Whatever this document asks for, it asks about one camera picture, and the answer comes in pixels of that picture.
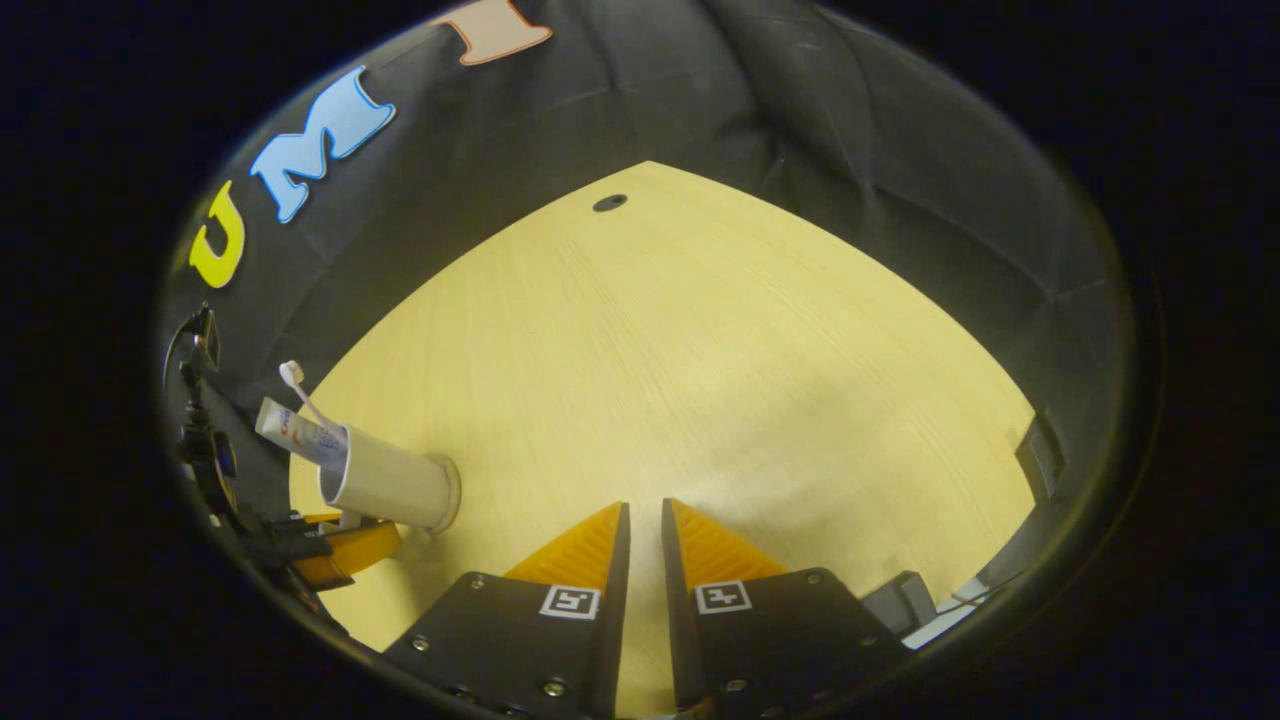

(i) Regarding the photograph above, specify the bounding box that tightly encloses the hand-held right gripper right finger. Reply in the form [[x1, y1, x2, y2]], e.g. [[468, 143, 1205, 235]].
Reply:
[[660, 496, 909, 719]]

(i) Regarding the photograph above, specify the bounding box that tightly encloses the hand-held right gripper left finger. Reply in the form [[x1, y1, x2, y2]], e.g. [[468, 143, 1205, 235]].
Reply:
[[381, 500, 633, 720]]

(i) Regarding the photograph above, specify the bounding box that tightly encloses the white cup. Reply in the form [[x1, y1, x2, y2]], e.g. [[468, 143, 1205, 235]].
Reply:
[[318, 425, 459, 534]]

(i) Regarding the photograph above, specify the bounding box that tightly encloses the white toothpaste tube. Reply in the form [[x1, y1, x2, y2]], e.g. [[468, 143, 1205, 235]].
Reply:
[[254, 396, 350, 470]]

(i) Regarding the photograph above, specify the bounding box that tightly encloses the white toothbrush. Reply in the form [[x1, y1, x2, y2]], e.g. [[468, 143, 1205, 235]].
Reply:
[[278, 360, 347, 442]]

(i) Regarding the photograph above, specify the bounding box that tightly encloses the wooden desktop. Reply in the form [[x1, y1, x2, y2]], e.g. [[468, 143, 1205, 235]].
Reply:
[[288, 160, 1038, 719]]

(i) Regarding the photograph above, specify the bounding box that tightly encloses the grey box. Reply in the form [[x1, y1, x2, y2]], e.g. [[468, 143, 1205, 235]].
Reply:
[[862, 570, 938, 638]]

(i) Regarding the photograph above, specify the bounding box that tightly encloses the white sheet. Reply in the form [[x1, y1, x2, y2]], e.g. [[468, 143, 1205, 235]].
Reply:
[[900, 580, 1006, 652]]

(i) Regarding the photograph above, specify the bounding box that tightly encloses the dark boxy object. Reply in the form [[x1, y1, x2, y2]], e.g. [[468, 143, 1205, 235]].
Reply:
[[1014, 408, 1067, 501]]

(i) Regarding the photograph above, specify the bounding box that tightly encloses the black backdrop cloth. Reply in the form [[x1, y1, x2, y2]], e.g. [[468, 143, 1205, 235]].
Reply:
[[160, 0, 1136, 621]]

